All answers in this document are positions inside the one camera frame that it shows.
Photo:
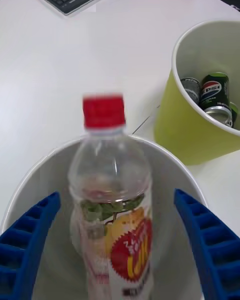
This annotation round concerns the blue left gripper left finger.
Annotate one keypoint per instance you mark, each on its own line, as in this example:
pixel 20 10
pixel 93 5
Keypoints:
pixel 22 255

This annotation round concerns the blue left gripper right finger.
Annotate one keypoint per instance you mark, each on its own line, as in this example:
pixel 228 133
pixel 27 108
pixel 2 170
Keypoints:
pixel 220 255

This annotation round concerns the clear bottle with red cap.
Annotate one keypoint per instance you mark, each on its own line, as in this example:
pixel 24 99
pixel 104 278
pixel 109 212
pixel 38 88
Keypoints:
pixel 110 180

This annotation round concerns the grey plastic bin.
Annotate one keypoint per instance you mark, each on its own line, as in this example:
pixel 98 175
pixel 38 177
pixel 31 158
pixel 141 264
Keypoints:
pixel 50 170

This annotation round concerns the yellow-green plastic bin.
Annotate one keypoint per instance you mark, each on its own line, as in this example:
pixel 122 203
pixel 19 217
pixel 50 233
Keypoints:
pixel 180 140

